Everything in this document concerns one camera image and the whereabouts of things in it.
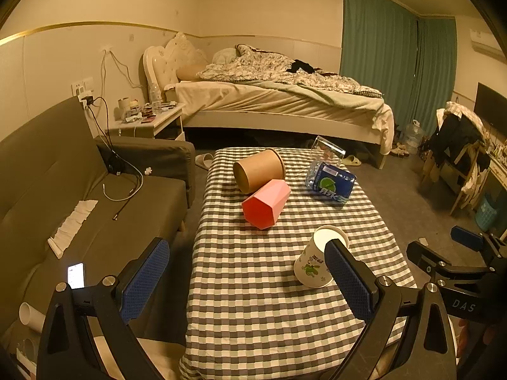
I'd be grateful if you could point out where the black television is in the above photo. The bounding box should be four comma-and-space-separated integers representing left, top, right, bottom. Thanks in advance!
475, 82, 507, 128

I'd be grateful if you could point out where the white tissue strip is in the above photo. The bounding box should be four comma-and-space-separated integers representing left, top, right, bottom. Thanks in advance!
48, 199, 99, 259

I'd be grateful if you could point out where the white jar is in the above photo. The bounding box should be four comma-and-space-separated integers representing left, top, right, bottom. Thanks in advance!
117, 98, 139, 118

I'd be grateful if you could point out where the pile of clothes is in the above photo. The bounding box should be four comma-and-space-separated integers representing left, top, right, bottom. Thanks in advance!
425, 100, 492, 172

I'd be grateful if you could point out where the wall socket with chargers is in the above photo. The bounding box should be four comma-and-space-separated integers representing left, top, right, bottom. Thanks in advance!
71, 78, 96, 108

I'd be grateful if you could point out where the floral quilt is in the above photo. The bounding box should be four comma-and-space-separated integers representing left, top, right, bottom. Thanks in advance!
196, 44, 385, 98

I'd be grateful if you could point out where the plain white paper cup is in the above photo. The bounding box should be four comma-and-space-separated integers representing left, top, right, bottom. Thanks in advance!
18, 302, 48, 332

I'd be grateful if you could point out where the clear water bottle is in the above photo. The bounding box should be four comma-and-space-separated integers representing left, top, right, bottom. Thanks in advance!
148, 82, 163, 114

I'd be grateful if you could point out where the grey sofa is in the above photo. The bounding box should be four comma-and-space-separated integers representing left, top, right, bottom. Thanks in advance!
0, 96, 196, 365

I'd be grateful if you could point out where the white bed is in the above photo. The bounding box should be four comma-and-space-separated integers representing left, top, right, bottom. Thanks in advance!
143, 33, 397, 168

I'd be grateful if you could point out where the clear plastic container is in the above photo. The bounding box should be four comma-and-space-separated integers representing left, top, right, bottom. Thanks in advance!
311, 136, 347, 165

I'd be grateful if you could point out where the white paper cup green print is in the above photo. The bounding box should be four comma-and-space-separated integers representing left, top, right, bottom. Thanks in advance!
293, 225, 350, 288

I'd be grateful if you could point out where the black garment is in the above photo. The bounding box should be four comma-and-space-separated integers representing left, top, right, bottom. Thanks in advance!
287, 60, 318, 74

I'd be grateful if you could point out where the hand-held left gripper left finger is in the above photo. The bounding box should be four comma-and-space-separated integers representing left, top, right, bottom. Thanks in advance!
36, 237, 171, 380

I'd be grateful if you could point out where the smartphone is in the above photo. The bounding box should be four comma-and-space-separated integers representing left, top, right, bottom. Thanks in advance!
67, 262, 86, 290

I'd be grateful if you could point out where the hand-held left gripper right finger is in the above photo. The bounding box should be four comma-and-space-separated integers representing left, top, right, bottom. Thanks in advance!
321, 238, 460, 380

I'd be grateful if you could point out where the pink hexagonal cup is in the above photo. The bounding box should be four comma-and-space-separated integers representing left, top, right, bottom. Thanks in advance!
241, 179, 292, 231

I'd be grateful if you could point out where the pale green blanket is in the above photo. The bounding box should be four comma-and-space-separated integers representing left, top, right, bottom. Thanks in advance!
253, 80, 386, 112

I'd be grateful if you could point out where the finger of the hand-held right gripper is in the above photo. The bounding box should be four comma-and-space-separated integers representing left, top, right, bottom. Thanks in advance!
451, 225, 507, 255
406, 240, 455, 277

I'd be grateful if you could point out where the green curtain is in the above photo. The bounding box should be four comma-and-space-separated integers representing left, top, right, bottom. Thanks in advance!
339, 0, 459, 108

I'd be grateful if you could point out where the brown cardboard cup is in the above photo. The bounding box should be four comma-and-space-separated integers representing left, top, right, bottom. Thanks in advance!
232, 148, 286, 195

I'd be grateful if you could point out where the wooden chair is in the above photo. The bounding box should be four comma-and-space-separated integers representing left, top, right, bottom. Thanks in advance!
420, 127, 492, 218

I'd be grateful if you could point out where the checked tablecloth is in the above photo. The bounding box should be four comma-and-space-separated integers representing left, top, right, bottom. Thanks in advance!
179, 147, 417, 380

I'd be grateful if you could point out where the blue tissue packet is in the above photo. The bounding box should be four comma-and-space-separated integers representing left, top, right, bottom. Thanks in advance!
305, 161, 357, 206

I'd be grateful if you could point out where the white bedside table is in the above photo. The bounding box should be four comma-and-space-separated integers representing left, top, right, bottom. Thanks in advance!
106, 102, 187, 142

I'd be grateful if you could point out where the beige pillow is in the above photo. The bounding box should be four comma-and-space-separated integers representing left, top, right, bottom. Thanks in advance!
176, 63, 209, 82

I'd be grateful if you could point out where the white wall cable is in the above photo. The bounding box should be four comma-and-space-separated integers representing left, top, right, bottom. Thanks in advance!
100, 48, 146, 89

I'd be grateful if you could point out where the clear water jug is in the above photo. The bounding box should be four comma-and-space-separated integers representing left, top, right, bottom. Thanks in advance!
403, 119, 425, 155

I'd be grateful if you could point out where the teal laundry basket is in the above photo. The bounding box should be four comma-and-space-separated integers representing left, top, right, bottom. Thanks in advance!
474, 193, 499, 232

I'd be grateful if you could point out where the black cable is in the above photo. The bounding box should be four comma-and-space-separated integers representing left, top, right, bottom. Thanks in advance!
85, 97, 144, 221

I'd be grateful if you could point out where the white air conditioner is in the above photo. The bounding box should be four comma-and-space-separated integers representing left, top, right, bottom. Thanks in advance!
469, 28, 502, 53

